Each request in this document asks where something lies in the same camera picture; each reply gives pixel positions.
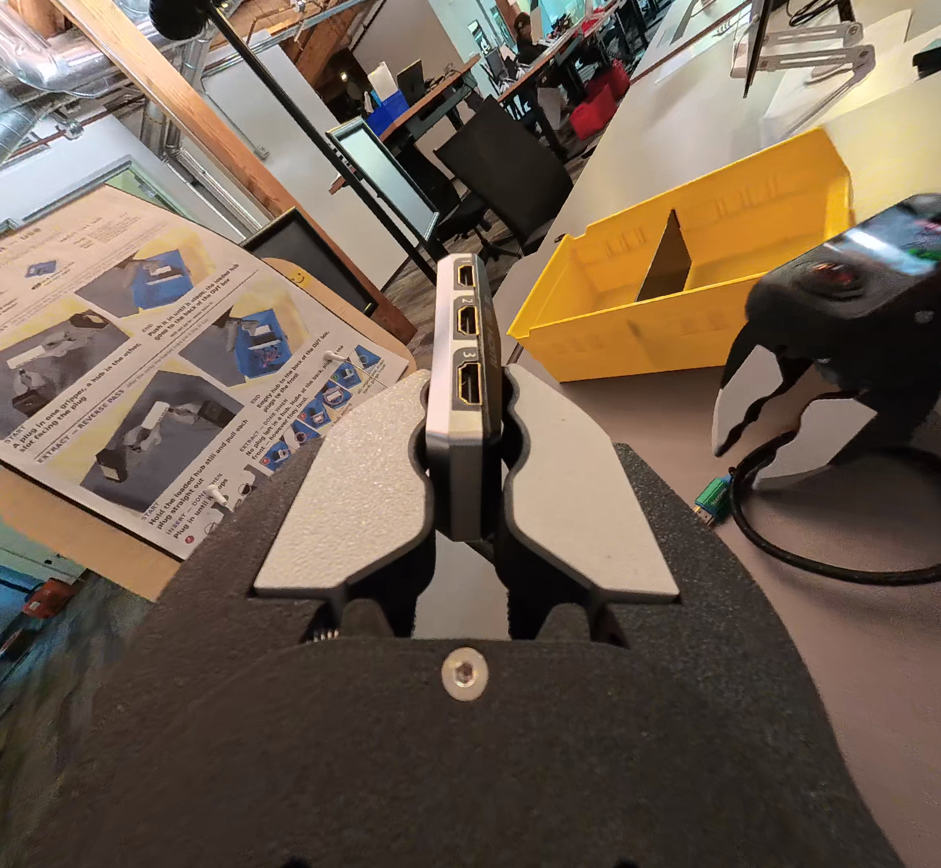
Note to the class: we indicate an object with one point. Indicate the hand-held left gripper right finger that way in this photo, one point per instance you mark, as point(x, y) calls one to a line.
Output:
point(588, 516)

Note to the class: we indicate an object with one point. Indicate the yellow plastic bin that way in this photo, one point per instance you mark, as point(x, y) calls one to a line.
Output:
point(735, 310)

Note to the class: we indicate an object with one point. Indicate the yellow smiley sticker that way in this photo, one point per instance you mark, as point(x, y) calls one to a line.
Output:
point(290, 276)

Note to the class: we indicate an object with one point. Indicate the red plastic crate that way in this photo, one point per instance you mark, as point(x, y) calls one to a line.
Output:
point(596, 101)

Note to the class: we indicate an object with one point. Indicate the printed instruction sheet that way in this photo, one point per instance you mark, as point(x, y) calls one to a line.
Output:
point(162, 369)

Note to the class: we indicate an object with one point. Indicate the silver ventilation duct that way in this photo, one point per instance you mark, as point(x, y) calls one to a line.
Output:
point(59, 45)

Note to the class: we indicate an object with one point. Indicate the silver port hub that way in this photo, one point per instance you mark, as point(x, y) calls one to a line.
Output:
point(466, 442)

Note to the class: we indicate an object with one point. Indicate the dark bin divider panel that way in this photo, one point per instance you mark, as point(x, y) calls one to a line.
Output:
point(666, 263)

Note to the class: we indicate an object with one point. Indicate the instruction sheet on stand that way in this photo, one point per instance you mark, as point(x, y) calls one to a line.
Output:
point(74, 538)

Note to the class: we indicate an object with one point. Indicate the black tablet on stand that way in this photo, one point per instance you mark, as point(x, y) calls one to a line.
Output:
point(768, 1)

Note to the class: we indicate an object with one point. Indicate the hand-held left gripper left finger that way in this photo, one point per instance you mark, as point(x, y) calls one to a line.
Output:
point(346, 516)

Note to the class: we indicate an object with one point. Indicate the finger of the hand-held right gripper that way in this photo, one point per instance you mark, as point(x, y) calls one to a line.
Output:
point(750, 391)
point(824, 435)

